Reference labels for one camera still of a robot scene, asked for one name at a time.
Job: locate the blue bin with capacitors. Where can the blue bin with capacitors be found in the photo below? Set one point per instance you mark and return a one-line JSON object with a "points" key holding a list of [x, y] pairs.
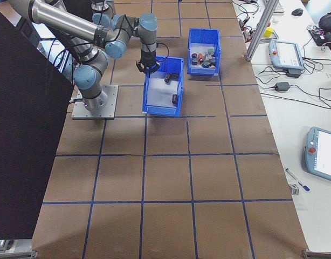
{"points": [[162, 110]]}

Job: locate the blue bin with push buttons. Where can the blue bin with push buttons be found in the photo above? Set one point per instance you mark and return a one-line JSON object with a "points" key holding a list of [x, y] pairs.
{"points": [[203, 71]]}

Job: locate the red mushroom button grey block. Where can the red mushroom button grey block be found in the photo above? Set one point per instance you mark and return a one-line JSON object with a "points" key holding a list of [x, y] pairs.
{"points": [[194, 57]]}

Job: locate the pile of push-button switches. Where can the pile of push-button switches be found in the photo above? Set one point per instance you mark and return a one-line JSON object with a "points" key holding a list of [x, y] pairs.
{"points": [[200, 47]]}

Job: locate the dark brown cylindrical capacitor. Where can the dark brown cylindrical capacitor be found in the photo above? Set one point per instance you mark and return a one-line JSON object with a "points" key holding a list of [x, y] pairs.
{"points": [[168, 77]]}

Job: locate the white foam liner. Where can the white foam liner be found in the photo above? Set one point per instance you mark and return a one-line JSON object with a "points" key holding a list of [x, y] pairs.
{"points": [[160, 91]]}

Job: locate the black cylindrical capacitor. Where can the black cylindrical capacitor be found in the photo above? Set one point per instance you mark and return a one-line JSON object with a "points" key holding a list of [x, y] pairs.
{"points": [[175, 98]]}

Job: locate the green contact block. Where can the green contact block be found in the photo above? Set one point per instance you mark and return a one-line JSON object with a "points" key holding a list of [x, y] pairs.
{"points": [[210, 50]]}

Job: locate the yellow cube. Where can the yellow cube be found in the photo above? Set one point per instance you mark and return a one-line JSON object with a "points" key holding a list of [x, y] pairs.
{"points": [[268, 32]]}

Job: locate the black power brick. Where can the black power brick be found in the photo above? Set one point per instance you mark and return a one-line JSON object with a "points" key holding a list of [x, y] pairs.
{"points": [[282, 86]]}

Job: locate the grey blue teach pendant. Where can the grey blue teach pendant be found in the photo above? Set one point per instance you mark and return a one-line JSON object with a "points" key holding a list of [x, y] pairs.
{"points": [[286, 54], [324, 153]]}

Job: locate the white keyboard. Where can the white keyboard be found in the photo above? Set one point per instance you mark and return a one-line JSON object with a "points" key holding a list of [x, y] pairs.
{"points": [[279, 6]]}

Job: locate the black computer mouse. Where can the black computer mouse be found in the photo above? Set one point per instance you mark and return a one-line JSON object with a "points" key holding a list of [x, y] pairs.
{"points": [[297, 11]]}

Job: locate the white pen blue cap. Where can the white pen blue cap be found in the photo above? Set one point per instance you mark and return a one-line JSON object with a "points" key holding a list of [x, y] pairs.
{"points": [[297, 180]]}

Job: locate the black cloth item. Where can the black cloth item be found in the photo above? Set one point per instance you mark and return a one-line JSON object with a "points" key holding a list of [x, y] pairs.
{"points": [[330, 19]]}

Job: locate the white square base plate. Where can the white square base plate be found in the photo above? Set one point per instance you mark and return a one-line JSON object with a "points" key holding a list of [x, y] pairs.
{"points": [[111, 102]]}

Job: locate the orange block silver switch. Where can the orange block silver switch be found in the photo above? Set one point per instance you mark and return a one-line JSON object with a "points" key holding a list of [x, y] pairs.
{"points": [[200, 58]]}

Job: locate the white block silver switch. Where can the white block silver switch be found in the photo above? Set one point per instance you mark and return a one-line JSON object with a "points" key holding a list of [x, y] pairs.
{"points": [[208, 56]]}

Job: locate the slanted aluminium profile post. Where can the slanted aluminium profile post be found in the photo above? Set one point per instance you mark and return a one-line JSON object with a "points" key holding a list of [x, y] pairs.
{"points": [[260, 29]]}

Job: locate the black frame cover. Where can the black frame cover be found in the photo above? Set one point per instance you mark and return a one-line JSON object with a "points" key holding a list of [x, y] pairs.
{"points": [[20, 135]]}

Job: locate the aluminium table corner frame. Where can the aluminium table corner frame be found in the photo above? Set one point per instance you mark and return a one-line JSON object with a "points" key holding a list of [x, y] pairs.
{"points": [[319, 255], [14, 249]]}

